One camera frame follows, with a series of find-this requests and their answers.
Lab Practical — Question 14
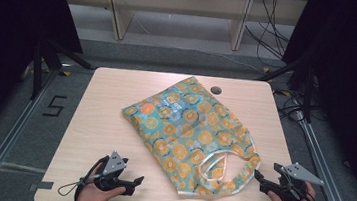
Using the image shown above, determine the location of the dark round table grommet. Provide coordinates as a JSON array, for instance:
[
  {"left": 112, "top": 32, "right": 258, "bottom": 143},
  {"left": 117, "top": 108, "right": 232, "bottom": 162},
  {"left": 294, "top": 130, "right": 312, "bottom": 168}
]
[{"left": 209, "top": 85, "right": 223, "bottom": 96}]

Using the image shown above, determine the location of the black looped gripper cable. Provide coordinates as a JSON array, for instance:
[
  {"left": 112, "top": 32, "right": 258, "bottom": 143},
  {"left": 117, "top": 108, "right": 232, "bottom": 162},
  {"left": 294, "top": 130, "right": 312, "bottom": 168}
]
[{"left": 57, "top": 150, "right": 110, "bottom": 201}]

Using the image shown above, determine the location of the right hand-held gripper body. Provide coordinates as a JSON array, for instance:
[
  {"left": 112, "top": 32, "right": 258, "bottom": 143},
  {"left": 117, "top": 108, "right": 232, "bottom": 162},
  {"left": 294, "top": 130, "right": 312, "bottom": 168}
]
[{"left": 269, "top": 160, "right": 327, "bottom": 201}]

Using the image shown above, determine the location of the black curtain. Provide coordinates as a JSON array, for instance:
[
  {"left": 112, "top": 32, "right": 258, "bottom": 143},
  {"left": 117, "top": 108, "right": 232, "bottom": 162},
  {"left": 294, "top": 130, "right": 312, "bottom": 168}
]
[
  {"left": 267, "top": 0, "right": 357, "bottom": 201},
  {"left": 0, "top": 0, "right": 89, "bottom": 168}
]

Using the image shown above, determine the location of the person's left hand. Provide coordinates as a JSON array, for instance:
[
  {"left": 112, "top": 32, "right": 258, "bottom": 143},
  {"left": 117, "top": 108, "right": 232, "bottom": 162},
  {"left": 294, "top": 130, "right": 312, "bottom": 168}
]
[{"left": 74, "top": 160, "right": 129, "bottom": 201}]

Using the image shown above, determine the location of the grey tape strip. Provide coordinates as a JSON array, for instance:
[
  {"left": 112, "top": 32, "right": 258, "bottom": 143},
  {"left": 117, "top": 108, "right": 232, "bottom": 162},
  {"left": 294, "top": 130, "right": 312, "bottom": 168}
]
[{"left": 28, "top": 178, "right": 55, "bottom": 195}]

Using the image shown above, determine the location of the black tape floor mark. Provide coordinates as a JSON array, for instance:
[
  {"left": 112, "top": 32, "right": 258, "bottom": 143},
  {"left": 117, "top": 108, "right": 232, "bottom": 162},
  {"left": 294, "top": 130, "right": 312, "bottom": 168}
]
[{"left": 41, "top": 93, "right": 68, "bottom": 119}]

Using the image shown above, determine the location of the black hanging cable bundle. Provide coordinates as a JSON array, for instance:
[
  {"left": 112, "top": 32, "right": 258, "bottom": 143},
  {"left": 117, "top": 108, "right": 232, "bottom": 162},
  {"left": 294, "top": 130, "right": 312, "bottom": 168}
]
[{"left": 241, "top": 0, "right": 295, "bottom": 70}]

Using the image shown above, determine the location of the black metal stand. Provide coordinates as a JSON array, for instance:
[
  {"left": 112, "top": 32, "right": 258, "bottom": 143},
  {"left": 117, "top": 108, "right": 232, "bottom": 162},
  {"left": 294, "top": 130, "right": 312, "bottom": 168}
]
[
  {"left": 28, "top": 36, "right": 99, "bottom": 106},
  {"left": 252, "top": 51, "right": 320, "bottom": 125}
]

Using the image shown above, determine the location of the teal orange-print shopping bag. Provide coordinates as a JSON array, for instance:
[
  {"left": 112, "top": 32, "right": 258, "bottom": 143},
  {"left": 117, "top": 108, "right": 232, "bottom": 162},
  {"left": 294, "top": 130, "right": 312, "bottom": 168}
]
[{"left": 112, "top": 69, "right": 271, "bottom": 201}]

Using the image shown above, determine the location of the aluminium floor rail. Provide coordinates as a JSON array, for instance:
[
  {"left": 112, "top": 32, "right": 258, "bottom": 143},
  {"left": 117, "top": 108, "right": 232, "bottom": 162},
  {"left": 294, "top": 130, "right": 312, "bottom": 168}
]
[
  {"left": 285, "top": 114, "right": 357, "bottom": 201},
  {"left": 0, "top": 61, "right": 61, "bottom": 201}
]

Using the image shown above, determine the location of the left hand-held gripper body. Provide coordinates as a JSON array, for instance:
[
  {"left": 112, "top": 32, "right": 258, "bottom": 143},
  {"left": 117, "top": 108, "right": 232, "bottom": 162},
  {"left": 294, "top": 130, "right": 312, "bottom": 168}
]
[{"left": 92, "top": 148, "right": 130, "bottom": 195}]

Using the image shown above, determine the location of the black floor cable tangle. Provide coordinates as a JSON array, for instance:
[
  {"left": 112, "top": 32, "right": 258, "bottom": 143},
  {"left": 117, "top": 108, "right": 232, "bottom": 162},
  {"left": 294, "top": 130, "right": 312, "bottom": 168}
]
[{"left": 273, "top": 87, "right": 324, "bottom": 125}]

